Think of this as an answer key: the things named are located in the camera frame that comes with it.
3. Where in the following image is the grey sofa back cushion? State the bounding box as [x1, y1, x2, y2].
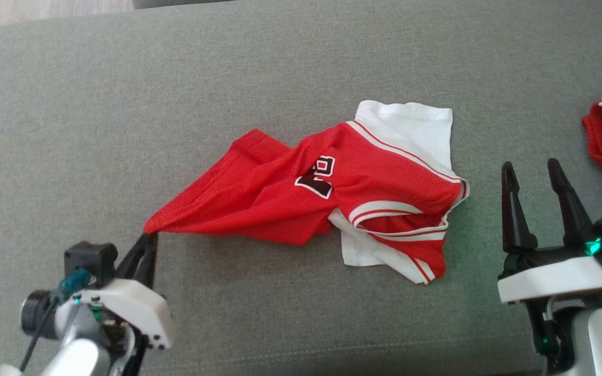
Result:
[133, 0, 234, 10]

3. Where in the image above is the left arm teal-plug cable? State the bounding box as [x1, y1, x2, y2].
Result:
[19, 269, 92, 372]

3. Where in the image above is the red white-striped mesh jersey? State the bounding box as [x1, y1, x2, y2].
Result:
[143, 100, 470, 285]

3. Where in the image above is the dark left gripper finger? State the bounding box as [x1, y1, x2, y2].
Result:
[115, 233, 150, 280]
[135, 233, 158, 289]

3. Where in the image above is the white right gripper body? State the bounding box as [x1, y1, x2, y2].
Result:
[498, 245, 602, 305]

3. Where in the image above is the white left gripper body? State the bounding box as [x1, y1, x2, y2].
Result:
[74, 278, 175, 350]

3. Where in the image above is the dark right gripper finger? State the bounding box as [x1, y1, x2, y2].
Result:
[547, 158, 594, 247]
[501, 161, 538, 255]

